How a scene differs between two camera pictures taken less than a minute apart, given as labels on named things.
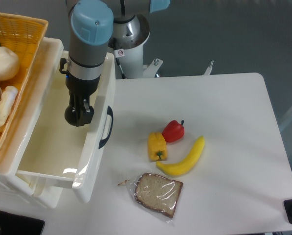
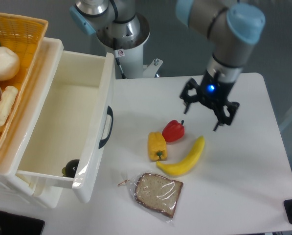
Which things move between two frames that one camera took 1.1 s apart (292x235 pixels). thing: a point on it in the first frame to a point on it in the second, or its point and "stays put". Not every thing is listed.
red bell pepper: [173, 130] stays put
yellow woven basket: [24, 35] stays put
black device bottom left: [5, 223] stays put
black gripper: [81, 89] to [213, 92]
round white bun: [4, 63] stays put
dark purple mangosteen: [70, 115] to [71, 168]
